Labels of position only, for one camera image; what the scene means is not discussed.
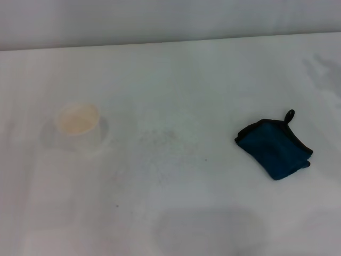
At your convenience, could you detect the white paper cup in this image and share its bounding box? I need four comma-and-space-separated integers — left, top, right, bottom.
54, 102, 103, 156

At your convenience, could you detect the blue rag with black trim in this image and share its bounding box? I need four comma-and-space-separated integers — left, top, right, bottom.
234, 109, 314, 181

